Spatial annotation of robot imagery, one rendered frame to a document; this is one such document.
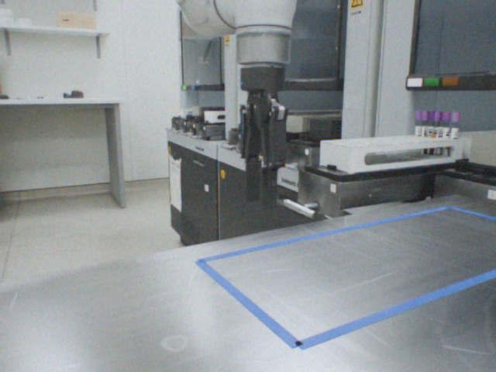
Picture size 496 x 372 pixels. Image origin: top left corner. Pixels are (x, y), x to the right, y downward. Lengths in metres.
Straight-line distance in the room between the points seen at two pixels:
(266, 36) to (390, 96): 0.48
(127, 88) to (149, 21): 0.66
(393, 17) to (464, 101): 0.27
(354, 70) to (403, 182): 0.44
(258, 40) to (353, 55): 0.55
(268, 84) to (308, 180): 0.23
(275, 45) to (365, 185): 0.29
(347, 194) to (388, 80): 0.41
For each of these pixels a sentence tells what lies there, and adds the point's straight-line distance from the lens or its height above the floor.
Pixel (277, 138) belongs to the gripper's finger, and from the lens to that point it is 0.66.
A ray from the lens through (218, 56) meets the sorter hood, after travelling 2.00.
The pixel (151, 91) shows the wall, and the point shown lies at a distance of 4.24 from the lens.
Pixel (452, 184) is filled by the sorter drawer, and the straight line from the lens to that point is 0.85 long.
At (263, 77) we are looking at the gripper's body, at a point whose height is 0.98.
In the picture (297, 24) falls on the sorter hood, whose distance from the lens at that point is 1.40.
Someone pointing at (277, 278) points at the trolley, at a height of 0.82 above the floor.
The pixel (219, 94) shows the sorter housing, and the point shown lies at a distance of 2.62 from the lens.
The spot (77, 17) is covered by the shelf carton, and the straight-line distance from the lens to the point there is 3.93.
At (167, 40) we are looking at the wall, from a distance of 4.31.
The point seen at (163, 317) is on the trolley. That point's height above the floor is 0.82.
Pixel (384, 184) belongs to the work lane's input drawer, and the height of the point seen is 0.79.
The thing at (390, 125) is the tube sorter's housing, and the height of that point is 0.88.
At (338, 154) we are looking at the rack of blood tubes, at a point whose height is 0.85.
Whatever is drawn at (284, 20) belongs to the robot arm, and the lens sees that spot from 0.69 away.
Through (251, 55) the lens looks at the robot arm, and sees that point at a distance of 0.68.
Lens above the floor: 0.96
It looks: 13 degrees down
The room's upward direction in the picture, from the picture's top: straight up
